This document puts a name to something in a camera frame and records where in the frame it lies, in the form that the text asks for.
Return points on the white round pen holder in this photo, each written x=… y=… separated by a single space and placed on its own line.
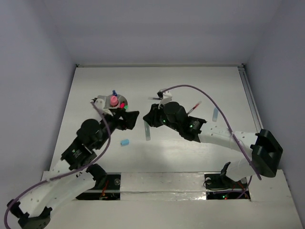
x=121 y=99

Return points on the pink crayon bottle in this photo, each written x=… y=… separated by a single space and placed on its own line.
x=114 y=101

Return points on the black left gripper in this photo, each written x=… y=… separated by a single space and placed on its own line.
x=121 y=117

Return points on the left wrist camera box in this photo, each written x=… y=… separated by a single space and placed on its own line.
x=102 y=104

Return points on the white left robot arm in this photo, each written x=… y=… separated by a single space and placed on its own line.
x=75 y=172

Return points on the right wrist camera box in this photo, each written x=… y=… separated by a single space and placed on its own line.
x=165 y=96

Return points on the pale green highlighter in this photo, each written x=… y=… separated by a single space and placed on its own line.
x=147 y=131

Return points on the foil covered front beam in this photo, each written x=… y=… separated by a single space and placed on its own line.
x=174 y=186

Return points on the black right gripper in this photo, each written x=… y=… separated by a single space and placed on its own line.
x=152 y=117

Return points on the red refill pen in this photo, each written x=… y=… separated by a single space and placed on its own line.
x=194 y=107

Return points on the blue eraser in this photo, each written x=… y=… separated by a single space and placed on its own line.
x=125 y=142

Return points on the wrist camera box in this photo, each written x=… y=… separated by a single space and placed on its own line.
x=102 y=104
x=165 y=96

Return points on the aluminium side rail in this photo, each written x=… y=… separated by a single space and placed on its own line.
x=256 y=114

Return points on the pale blue highlighter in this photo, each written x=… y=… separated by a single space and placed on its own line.
x=215 y=114

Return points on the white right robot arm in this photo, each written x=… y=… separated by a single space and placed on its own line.
x=201 y=131

